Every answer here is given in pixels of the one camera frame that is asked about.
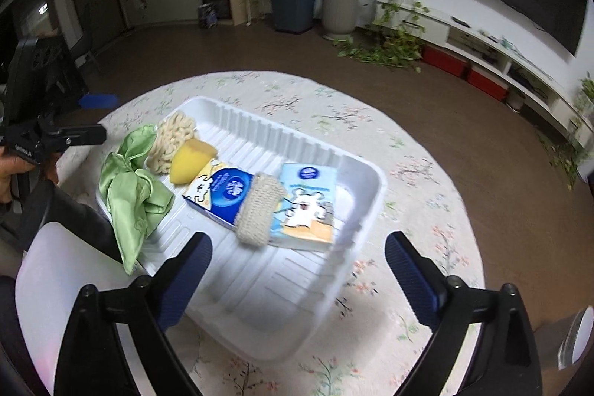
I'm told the person left hand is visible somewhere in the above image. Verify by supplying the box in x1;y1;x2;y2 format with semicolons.
0;147;61;204

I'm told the bear print tissue pack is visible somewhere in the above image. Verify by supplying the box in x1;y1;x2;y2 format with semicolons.
269;163;337;252

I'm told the red storage bin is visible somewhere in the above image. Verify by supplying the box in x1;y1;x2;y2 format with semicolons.
422;44;468;77
466;66;509;101

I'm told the plant in ribbed pot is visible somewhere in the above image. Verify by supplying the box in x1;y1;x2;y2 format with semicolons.
321;0;359;40

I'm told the cream chenille scrunchie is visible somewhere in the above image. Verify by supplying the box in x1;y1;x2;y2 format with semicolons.
146;112;196;175

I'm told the beige knitted pad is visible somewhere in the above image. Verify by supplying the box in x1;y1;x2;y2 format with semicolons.
234;173;286;247

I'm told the white plastic tray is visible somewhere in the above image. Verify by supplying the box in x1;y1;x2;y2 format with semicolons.
138;96;386;364

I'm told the white low tv console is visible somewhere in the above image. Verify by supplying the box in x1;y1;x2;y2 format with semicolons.
370;0;594;147

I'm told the floral round tablecloth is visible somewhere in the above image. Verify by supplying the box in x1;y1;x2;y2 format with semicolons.
58;71;484;395

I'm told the blue white tissue pack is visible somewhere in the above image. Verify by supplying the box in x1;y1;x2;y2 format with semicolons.
182;159;254;229

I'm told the trailing vine plant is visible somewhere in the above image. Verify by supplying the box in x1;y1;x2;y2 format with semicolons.
332;29;424;73

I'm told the small yellow round sponge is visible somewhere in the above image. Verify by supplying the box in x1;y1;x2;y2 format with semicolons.
169;139;218;185

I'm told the grey cylindrical trash can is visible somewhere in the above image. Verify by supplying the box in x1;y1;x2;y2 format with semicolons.
533;305;593;371

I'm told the translucent plastic storage box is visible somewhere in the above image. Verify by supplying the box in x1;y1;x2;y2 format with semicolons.
15;222;132;393

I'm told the green satin cloth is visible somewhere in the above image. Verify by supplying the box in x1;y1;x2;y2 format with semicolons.
99;125;174;274

